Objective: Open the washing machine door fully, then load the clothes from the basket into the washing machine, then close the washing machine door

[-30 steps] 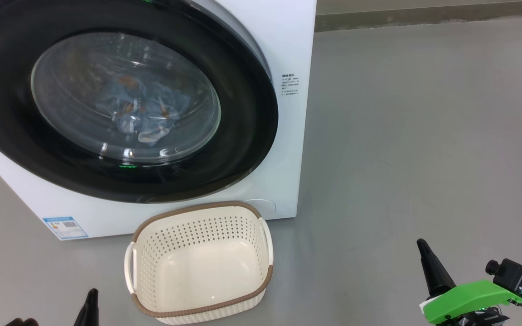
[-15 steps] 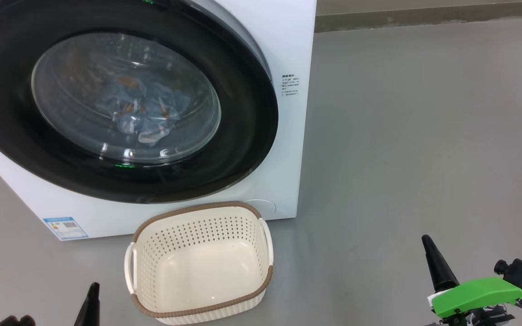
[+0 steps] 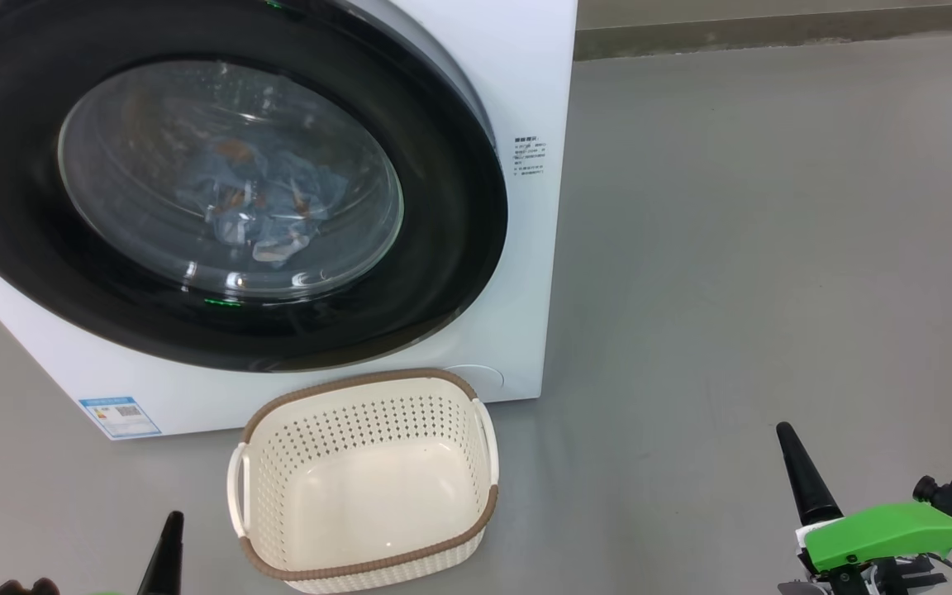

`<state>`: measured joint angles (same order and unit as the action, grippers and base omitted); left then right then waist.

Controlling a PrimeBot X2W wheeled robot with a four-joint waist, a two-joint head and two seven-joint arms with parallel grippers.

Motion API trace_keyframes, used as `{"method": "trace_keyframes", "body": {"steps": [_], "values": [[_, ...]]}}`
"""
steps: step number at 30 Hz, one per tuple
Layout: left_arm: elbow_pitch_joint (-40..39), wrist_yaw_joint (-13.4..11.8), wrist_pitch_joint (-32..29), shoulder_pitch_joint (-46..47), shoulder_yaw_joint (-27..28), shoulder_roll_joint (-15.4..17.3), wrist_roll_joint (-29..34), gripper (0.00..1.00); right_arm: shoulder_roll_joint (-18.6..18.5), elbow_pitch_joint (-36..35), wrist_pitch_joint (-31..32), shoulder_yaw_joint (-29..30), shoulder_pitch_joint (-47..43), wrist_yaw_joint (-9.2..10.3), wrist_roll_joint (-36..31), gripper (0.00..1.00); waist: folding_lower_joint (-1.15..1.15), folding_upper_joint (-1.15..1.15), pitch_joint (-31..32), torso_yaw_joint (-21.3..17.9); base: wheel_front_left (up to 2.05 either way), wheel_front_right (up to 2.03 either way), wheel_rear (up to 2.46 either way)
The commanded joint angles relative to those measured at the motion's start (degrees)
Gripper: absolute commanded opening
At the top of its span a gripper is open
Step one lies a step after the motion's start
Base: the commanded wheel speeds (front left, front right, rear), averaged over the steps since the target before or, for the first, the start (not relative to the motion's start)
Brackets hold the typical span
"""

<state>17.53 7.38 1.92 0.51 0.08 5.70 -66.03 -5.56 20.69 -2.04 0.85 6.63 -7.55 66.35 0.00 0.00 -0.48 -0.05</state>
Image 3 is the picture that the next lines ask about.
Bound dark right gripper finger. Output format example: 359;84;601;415
776;421;844;528

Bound white front-load washing machine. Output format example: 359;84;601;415
0;0;581;442

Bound round white filter cover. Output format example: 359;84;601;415
441;364;507;397

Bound blue cartoon print garment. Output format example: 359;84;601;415
174;136;355;249

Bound blue energy label sticker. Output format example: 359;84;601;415
79;397;164;440

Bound cream perforated laundry basket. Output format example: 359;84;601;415
226;368;501;595

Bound black round glass washer door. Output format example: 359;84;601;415
0;0;511;375

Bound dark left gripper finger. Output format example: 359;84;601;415
137;511;186;595

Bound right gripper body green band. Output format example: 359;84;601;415
778;502;952;595

